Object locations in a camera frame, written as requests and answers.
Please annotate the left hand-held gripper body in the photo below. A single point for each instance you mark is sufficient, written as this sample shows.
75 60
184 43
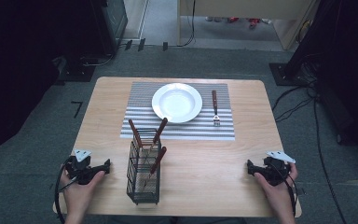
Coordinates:
80 172

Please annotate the dark cabinet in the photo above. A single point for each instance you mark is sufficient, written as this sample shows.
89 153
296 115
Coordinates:
113 21

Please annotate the person's left hand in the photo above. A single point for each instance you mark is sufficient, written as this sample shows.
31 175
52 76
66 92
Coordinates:
80 194

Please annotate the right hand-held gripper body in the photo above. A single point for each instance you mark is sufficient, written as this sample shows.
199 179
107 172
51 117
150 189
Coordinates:
276 172

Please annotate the grey striped placemat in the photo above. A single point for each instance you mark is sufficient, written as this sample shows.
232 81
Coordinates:
217 130

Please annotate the red items under desk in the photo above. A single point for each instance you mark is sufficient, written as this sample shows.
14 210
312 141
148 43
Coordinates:
252 21

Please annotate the white round plate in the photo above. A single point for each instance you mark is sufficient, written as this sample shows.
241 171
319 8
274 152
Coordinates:
177 102

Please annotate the light wooden desk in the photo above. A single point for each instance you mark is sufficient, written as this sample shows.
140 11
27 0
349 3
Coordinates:
245 7

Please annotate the black curtain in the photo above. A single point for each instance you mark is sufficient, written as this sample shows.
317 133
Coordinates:
348 62
15 71

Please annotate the person's right hand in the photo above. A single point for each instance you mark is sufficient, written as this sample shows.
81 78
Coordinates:
276 196

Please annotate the black stand base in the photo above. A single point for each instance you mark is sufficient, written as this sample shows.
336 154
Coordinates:
80 71
279 74

